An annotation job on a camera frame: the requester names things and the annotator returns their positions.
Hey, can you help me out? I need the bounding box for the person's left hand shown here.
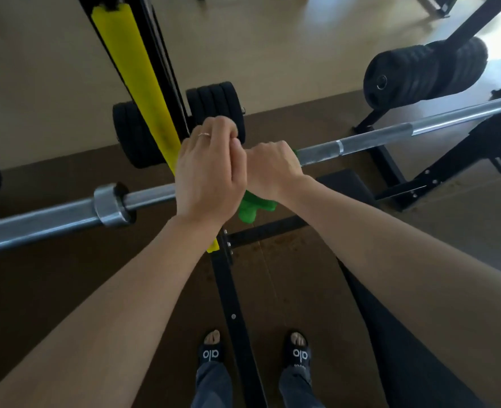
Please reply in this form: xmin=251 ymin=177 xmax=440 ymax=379
xmin=175 ymin=116 xmax=248 ymax=228

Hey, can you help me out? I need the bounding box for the person's right hand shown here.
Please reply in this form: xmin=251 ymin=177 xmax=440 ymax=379
xmin=232 ymin=138 xmax=307 ymax=205

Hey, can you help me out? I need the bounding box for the green cleaning cloth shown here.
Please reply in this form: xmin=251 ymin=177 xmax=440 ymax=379
xmin=237 ymin=147 xmax=299 ymax=224

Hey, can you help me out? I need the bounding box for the silver barbell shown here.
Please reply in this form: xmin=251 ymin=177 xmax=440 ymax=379
xmin=0 ymin=92 xmax=501 ymax=260

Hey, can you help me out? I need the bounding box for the person's right forearm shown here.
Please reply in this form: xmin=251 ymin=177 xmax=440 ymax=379
xmin=280 ymin=176 xmax=501 ymax=408

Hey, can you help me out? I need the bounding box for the person's left forearm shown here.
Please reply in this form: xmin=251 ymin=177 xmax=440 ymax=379
xmin=0 ymin=214 xmax=211 ymax=408

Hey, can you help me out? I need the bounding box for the person's left jeans leg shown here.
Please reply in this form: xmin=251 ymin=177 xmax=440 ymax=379
xmin=190 ymin=362 xmax=233 ymax=408

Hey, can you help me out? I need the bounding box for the person's jeans leg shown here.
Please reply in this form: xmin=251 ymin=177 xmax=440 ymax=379
xmin=278 ymin=365 xmax=326 ymax=408
xmin=190 ymin=362 xmax=233 ymax=408

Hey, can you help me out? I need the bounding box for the person's right jeans leg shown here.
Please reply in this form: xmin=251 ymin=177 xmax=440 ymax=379
xmin=278 ymin=365 xmax=326 ymax=408

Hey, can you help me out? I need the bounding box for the brown floor mat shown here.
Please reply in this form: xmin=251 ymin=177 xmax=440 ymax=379
xmin=0 ymin=91 xmax=501 ymax=408

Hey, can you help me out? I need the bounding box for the yellow upright guard strip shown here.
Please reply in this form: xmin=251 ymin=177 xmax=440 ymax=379
xmin=91 ymin=3 xmax=182 ymax=177

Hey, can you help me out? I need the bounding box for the black slide slipper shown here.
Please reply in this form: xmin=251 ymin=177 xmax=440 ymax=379
xmin=198 ymin=330 xmax=224 ymax=366
xmin=282 ymin=331 xmax=312 ymax=370

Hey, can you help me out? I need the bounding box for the black bench pad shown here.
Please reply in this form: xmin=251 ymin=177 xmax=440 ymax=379
xmin=316 ymin=168 xmax=489 ymax=408

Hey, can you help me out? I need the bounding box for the black yellow gym machine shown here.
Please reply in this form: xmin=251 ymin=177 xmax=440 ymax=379
xmin=411 ymin=0 xmax=464 ymax=18

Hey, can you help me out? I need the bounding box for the black bench press rack frame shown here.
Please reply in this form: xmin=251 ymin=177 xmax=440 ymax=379
xmin=76 ymin=0 xmax=501 ymax=408

